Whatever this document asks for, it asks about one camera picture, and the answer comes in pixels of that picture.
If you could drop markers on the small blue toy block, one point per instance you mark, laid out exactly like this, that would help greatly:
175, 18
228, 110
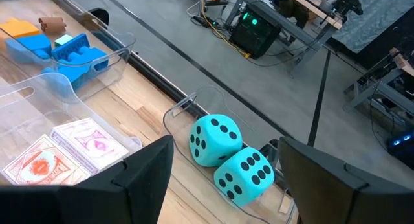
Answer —
29, 47

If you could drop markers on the teal foam die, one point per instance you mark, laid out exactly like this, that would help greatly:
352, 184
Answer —
244, 177
215, 140

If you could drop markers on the grey tarp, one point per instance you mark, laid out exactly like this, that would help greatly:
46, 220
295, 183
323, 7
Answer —
381, 17

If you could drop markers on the large clear plastic bin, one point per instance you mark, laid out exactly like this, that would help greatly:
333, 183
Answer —
119, 52
194, 182

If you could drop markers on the long blue toy block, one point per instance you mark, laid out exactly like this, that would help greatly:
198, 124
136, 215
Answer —
69, 46

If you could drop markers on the yellow toy block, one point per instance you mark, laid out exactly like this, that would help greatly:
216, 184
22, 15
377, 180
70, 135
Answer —
17, 28

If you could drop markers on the blue comb-shaped toy block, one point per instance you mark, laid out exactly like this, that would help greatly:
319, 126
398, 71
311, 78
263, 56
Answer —
81, 65

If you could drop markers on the black device blue lights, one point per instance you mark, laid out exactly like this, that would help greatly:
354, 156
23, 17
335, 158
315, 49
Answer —
401, 149

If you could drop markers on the brown cylinder toy block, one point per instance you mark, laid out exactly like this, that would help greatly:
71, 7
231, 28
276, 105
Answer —
53, 25

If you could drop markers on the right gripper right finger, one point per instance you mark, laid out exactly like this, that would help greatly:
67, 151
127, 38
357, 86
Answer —
339, 198

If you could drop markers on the small clear plastic bin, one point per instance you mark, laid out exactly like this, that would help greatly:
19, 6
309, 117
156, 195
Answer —
19, 120

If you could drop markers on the black lab equipment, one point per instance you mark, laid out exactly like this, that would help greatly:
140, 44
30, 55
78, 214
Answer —
349, 0

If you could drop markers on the black computer tower green light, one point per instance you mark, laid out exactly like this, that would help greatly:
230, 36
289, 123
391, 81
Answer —
254, 34

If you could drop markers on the small light teal block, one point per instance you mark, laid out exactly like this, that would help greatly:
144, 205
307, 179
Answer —
63, 39

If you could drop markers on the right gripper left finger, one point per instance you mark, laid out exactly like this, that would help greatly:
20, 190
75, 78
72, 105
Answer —
129, 191

